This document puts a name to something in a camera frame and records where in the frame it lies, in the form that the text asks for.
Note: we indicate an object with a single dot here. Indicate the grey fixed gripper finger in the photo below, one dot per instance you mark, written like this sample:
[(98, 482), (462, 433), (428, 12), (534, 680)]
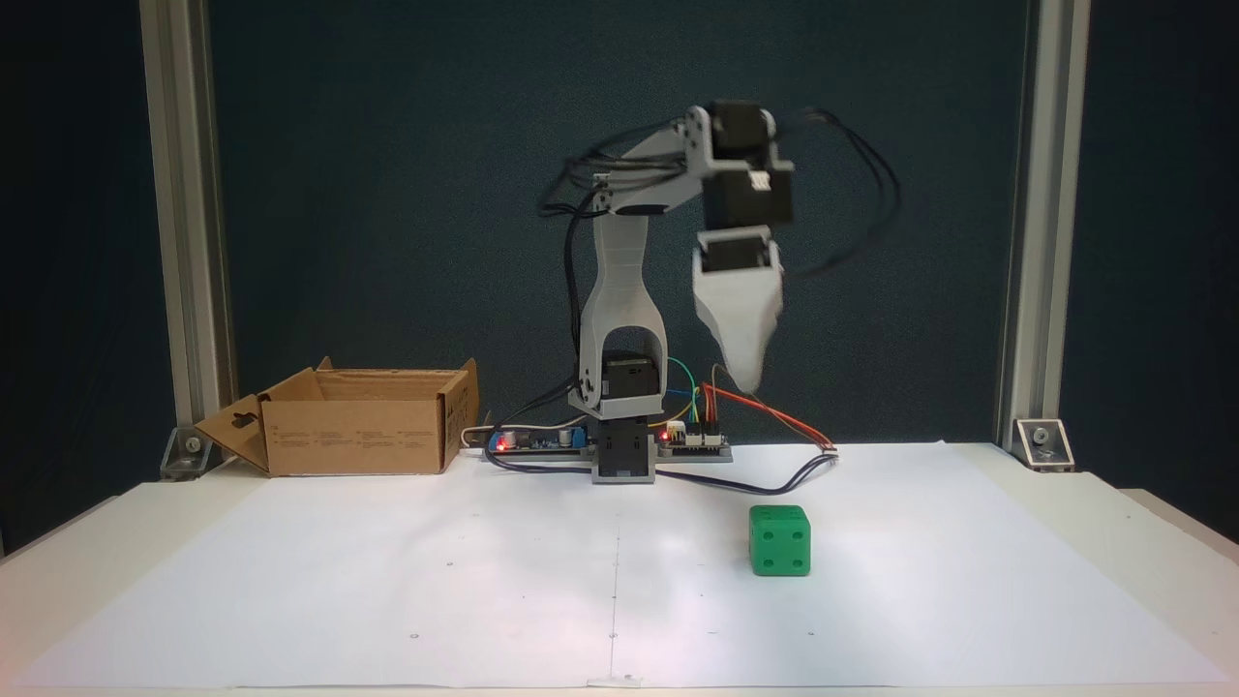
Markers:
[(740, 319)]

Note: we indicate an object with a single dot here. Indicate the green die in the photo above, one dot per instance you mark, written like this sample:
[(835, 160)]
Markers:
[(779, 542)]

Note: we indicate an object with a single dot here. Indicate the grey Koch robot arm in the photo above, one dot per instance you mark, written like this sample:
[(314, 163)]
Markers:
[(619, 290)]

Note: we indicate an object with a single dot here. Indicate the circuit board with blue terminals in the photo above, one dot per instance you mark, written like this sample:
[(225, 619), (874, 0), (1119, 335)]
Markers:
[(542, 443)]

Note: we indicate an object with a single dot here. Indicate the open cardboard box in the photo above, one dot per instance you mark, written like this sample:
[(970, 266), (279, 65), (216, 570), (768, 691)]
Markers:
[(358, 445)]

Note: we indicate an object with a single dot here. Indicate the aluminium frame post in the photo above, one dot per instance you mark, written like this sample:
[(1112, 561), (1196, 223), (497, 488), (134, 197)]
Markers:
[(184, 242), (1045, 242)]

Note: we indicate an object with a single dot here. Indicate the metal corner bracket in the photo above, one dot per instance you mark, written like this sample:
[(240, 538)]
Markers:
[(1043, 443), (192, 453)]

